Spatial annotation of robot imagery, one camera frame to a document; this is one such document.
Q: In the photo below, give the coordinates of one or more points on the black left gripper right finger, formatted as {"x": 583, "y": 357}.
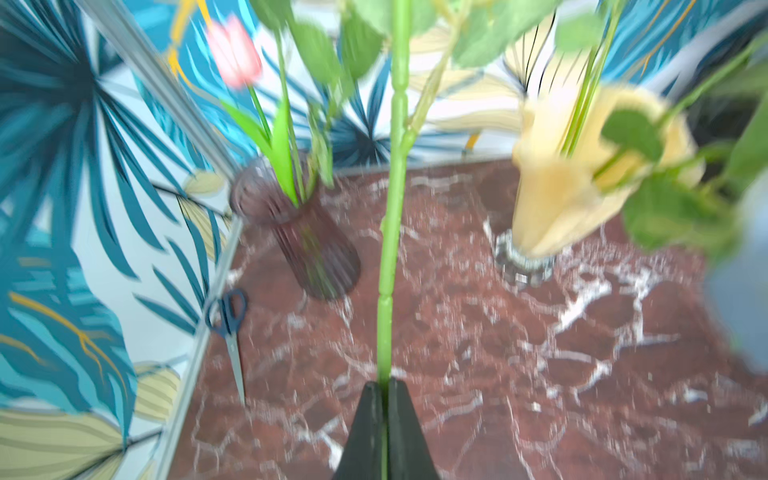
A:
{"x": 408, "y": 455}

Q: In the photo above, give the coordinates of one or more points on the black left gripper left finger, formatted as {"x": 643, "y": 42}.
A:
{"x": 362, "y": 454}

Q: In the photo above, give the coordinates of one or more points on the pink tulip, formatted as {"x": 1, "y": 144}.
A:
{"x": 240, "y": 67}

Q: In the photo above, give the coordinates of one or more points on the pink rose small bud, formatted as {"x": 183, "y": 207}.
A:
{"x": 478, "y": 33}

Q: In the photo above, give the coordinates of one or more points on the dark purple ribbed vase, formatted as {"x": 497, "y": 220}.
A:
{"x": 323, "y": 259}

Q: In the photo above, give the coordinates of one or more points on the cream yellow fluted vase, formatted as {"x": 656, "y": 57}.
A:
{"x": 561, "y": 199}

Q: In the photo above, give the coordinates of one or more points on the scissors with blue handle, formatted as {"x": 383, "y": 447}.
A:
{"x": 225, "y": 316}

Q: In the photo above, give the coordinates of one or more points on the left aluminium frame post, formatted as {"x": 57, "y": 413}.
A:
{"x": 117, "y": 25}

